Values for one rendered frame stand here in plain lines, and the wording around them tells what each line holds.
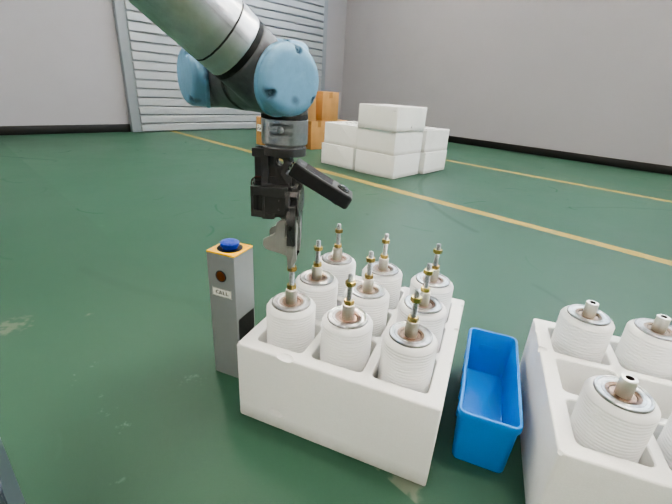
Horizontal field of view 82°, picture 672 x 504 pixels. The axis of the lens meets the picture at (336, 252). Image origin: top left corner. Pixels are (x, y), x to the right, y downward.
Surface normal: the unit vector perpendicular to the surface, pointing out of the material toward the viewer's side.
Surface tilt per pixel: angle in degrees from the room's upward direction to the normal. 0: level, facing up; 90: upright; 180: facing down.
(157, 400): 0
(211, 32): 112
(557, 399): 0
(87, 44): 90
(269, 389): 90
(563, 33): 90
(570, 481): 90
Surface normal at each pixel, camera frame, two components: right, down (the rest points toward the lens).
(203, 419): 0.06, -0.92
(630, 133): -0.71, 0.24
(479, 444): -0.37, 0.37
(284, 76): 0.63, 0.34
